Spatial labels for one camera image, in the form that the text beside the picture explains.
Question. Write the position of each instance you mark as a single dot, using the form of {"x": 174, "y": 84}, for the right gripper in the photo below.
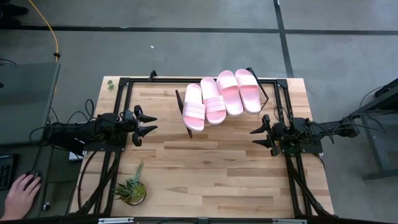
{"x": 269, "y": 133}

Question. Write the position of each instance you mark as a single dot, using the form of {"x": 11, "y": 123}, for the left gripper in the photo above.
{"x": 137, "y": 137}

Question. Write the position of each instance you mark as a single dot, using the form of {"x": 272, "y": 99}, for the pink rubber slide sandal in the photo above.
{"x": 248, "y": 90}
{"x": 230, "y": 93}
{"x": 214, "y": 105}
{"x": 194, "y": 112}

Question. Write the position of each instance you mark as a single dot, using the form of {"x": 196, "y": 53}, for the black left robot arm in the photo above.
{"x": 93, "y": 130}

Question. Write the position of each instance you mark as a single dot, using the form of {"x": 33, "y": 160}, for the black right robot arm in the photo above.
{"x": 298, "y": 133}

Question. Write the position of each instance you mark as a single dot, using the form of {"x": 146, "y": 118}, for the small green plant sprig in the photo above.
{"x": 110, "y": 85}

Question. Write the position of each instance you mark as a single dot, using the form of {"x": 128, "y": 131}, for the potted succulent plant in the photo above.
{"x": 133, "y": 193}

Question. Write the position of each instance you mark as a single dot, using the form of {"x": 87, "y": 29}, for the grey office desk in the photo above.
{"x": 28, "y": 102}

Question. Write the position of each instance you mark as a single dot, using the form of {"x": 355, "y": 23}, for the black computer mouse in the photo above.
{"x": 31, "y": 173}

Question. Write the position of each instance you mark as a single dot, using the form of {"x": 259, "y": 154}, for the person's hand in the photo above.
{"x": 21, "y": 196}

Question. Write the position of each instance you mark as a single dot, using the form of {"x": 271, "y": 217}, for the black keyboard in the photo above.
{"x": 6, "y": 171}

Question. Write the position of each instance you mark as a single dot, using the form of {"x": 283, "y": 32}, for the person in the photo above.
{"x": 12, "y": 9}

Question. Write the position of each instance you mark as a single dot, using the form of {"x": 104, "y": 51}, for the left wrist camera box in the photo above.
{"x": 127, "y": 115}

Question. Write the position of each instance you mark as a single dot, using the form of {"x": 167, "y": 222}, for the black frame shoe shelf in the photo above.
{"x": 189, "y": 134}

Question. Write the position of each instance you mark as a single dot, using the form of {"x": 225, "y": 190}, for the silver aluminium bracket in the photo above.
{"x": 289, "y": 221}
{"x": 115, "y": 220}

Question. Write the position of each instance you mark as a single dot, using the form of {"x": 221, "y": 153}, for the dark grey desk frame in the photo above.
{"x": 382, "y": 149}

